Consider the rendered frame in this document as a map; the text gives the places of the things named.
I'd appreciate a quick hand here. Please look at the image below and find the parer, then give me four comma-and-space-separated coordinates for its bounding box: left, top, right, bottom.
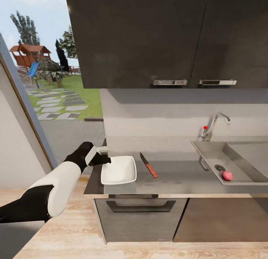
140, 153, 157, 178

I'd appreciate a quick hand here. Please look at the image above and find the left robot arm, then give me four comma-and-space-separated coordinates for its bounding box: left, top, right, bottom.
0, 143, 111, 259

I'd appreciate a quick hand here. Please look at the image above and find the bowl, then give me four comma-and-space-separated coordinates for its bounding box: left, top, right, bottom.
101, 156, 137, 185

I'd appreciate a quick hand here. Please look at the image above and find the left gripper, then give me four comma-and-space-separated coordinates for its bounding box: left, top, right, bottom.
89, 154, 111, 166

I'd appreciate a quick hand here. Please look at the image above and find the vidalia onion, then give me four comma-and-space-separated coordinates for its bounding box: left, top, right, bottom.
221, 170, 233, 181

